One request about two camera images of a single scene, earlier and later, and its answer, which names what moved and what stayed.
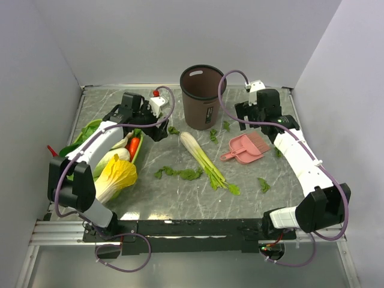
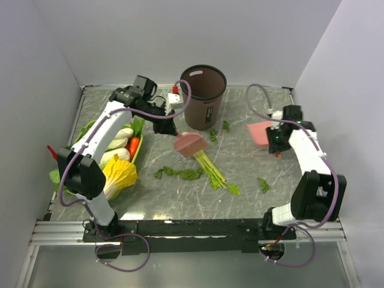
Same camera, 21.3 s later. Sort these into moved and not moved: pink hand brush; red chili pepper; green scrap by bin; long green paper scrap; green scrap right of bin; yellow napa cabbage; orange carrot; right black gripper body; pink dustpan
Moved: pink dustpan; right black gripper body; pink hand brush
Not moved: yellow napa cabbage; green scrap by bin; orange carrot; long green paper scrap; green scrap right of bin; red chili pepper
